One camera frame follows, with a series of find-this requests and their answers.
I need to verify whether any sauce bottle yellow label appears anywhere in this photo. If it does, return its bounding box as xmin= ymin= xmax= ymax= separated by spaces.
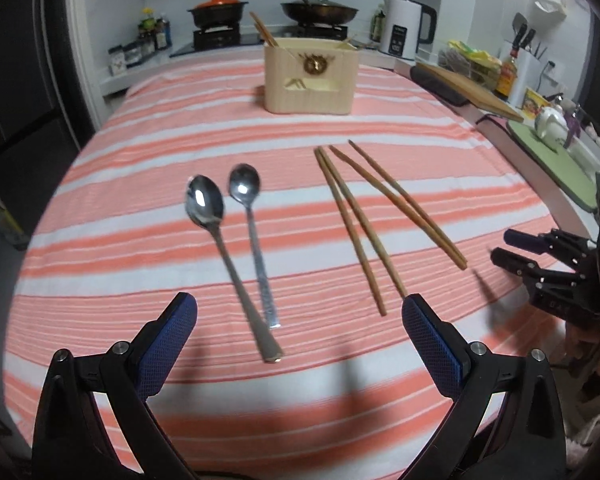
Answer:
xmin=494 ymin=48 xmax=519 ymax=101

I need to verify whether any small white jar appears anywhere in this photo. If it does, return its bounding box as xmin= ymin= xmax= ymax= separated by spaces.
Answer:
xmin=108 ymin=44 xmax=126 ymax=77

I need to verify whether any green tray mat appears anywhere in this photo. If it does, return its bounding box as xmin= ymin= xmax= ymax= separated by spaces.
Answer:
xmin=506 ymin=120 xmax=597 ymax=212

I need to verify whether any white electric kettle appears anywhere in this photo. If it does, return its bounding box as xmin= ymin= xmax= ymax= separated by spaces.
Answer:
xmin=379 ymin=0 xmax=438 ymax=61

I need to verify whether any wide-bowl steel spoon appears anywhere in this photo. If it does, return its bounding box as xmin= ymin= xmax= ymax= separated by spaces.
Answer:
xmin=185 ymin=174 xmax=284 ymax=363

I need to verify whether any chopstick in holder left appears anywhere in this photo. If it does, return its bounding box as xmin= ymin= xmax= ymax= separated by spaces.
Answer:
xmin=249 ymin=11 xmax=278 ymax=48

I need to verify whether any pink striped tablecloth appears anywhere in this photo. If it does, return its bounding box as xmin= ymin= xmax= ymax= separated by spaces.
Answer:
xmin=3 ymin=59 xmax=562 ymax=479

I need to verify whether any wooden utensil holder box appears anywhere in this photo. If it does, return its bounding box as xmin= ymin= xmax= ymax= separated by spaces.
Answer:
xmin=264 ymin=38 xmax=360 ymax=115

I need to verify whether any black wok with lid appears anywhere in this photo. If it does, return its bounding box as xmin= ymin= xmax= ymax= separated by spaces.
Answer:
xmin=280 ymin=0 xmax=358 ymax=26

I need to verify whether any orange-lid clay pot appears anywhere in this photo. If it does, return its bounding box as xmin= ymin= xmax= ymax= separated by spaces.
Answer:
xmin=188 ymin=0 xmax=247 ymax=30

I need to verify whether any gas stove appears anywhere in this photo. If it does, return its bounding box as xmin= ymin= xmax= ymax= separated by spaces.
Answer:
xmin=170 ymin=24 xmax=366 ymax=58

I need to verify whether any bag of yellow items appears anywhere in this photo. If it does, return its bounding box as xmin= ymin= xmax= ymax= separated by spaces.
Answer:
xmin=438 ymin=40 xmax=502 ymax=90

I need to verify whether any long flat-handle steel spoon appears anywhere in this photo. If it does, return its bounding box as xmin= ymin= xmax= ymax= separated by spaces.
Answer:
xmin=228 ymin=164 xmax=280 ymax=328

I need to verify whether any white knife holder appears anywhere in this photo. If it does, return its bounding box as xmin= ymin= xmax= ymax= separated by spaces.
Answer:
xmin=508 ymin=13 xmax=545 ymax=108

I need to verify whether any wooden chopstick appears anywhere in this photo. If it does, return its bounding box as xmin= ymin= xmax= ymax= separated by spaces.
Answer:
xmin=314 ymin=148 xmax=387 ymax=316
xmin=254 ymin=23 xmax=278 ymax=47
xmin=315 ymin=146 xmax=407 ymax=298
xmin=348 ymin=140 xmax=467 ymax=264
xmin=328 ymin=145 xmax=468 ymax=270

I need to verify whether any condiment bottles group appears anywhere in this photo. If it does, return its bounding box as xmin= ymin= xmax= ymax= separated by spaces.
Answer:
xmin=123 ymin=8 xmax=172 ymax=68

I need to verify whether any small yellow packet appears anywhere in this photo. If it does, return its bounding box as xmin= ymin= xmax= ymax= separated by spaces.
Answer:
xmin=520 ymin=87 xmax=550 ymax=120

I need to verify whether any white teapot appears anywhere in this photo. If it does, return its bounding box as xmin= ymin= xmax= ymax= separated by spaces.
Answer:
xmin=534 ymin=106 xmax=581 ymax=152

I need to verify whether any wooden cutting board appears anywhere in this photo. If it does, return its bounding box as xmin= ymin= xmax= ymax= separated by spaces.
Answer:
xmin=416 ymin=62 xmax=524 ymax=122

